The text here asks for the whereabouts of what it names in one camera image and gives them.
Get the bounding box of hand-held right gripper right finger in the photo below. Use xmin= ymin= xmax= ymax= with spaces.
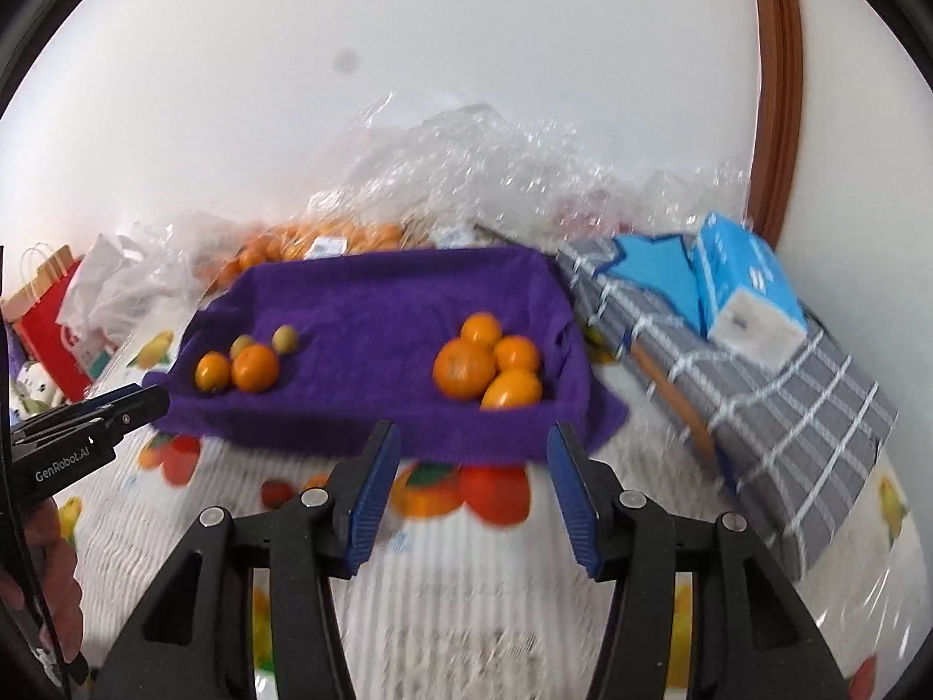
xmin=546 ymin=423 xmax=850 ymax=700

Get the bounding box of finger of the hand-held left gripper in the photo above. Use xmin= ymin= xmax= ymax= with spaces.
xmin=15 ymin=383 xmax=171 ymax=446

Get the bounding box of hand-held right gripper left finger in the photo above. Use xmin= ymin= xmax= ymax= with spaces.
xmin=94 ymin=419 xmax=404 ymax=700

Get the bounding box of small orange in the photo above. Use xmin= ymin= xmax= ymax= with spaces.
xmin=194 ymin=351 xmax=233 ymax=393
xmin=494 ymin=334 xmax=542 ymax=375
xmin=479 ymin=368 xmax=545 ymax=411
xmin=461 ymin=312 xmax=504 ymax=351

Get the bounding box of large orange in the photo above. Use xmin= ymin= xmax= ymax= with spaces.
xmin=231 ymin=344 xmax=282 ymax=393
xmin=433 ymin=338 xmax=498 ymax=401

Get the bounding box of purple towel-lined tray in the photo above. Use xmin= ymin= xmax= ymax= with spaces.
xmin=142 ymin=246 xmax=630 ymax=468

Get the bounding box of person's left hand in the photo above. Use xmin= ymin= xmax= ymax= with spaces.
xmin=0 ymin=497 xmax=81 ymax=666

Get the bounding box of white dotted pillow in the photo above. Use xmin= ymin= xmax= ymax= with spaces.
xmin=10 ymin=360 xmax=65 ymax=418

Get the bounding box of red paper shopping bag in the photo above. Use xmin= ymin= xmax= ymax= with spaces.
xmin=3 ymin=243 xmax=97 ymax=404

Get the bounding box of white plastic bag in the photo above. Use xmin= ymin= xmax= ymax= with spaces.
xmin=57 ymin=233 xmax=148 ymax=352

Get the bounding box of wooden stick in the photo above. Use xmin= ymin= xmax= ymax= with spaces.
xmin=629 ymin=339 xmax=720 ymax=469

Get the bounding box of fruit-print tablecloth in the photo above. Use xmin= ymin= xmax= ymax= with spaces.
xmin=44 ymin=292 xmax=912 ymax=700

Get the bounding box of clear plastic bag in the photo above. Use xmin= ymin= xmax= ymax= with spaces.
xmin=141 ymin=210 xmax=245 ymax=294

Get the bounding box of grey checkered cloth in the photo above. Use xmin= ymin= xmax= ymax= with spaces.
xmin=557 ymin=233 xmax=900 ymax=586

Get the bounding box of blue star-shaped cushion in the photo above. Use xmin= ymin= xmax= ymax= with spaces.
xmin=604 ymin=232 xmax=705 ymax=334

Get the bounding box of clear bag of oranges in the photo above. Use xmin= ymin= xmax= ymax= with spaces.
xmin=199 ymin=220 xmax=407 ymax=287

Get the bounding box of blue tissue pack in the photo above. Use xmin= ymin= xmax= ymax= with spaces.
xmin=688 ymin=211 xmax=809 ymax=370

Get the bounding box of crumpled clear plastic wrap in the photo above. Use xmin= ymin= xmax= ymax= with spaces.
xmin=312 ymin=93 xmax=753 ymax=250

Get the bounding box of brown wooden door frame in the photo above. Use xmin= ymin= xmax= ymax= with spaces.
xmin=746 ymin=0 xmax=804 ymax=250

